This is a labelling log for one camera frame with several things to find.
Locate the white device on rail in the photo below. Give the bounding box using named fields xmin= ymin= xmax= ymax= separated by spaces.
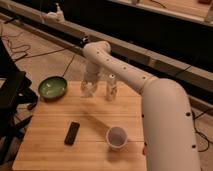
xmin=45 ymin=4 xmax=65 ymax=22

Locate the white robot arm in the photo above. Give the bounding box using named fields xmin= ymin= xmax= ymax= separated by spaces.
xmin=83 ymin=41 xmax=201 ymax=171

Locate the grey metal rail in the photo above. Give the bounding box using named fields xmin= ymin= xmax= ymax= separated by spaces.
xmin=0 ymin=0 xmax=213 ymax=93

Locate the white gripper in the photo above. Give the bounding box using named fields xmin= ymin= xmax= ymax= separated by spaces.
xmin=81 ymin=67 xmax=100 ymax=93

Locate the green bowl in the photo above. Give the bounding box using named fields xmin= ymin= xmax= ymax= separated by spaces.
xmin=38 ymin=76 xmax=67 ymax=100

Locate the black cable bundle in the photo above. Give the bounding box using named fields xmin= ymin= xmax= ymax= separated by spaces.
xmin=193 ymin=108 xmax=213 ymax=153

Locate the white sponge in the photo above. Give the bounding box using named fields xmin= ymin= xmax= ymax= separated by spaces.
xmin=81 ymin=85 xmax=94 ymax=98

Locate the white slim can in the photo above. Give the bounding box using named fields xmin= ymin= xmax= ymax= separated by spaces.
xmin=106 ymin=74 xmax=117 ymax=101

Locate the black floor cable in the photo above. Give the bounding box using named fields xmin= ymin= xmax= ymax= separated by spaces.
xmin=1 ymin=34 xmax=84 ymax=78

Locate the black remote control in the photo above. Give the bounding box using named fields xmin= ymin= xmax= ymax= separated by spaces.
xmin=64 ymin=122 xmax=80 ymax=145

